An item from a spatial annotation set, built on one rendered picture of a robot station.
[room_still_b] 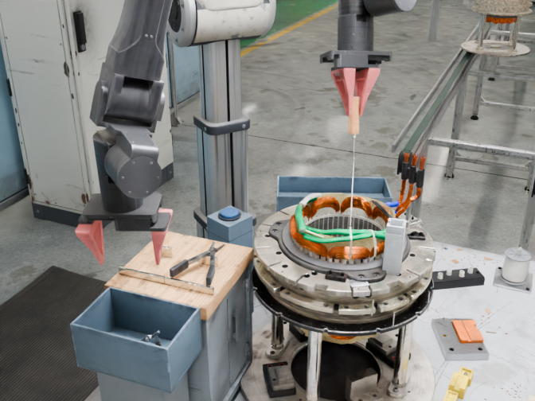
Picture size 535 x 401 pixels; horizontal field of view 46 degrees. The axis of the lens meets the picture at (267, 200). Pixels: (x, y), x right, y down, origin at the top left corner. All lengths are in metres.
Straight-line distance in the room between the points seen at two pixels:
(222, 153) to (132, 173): 0.70
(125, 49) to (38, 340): 2.07
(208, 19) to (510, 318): 0.94
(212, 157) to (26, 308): 1.67
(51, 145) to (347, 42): 2.54
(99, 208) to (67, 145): 2.44
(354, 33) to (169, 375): 0.59
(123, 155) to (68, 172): 2.62
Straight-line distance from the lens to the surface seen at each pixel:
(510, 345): 1.48
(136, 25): 0.81
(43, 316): 2.90
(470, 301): 1.59
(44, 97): 3.32
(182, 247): 1.18
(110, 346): 1.00
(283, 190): 1.46
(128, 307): 1.09
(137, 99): 0.83
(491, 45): 4.07
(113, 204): 0.88
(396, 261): 1.04
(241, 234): 1.34
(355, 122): 1.03
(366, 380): 1.19
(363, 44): 1.03
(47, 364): 2.65
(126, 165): 0.78
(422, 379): 1.31
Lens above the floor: 1.67
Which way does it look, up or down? 27 degrees down
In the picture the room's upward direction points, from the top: straight up
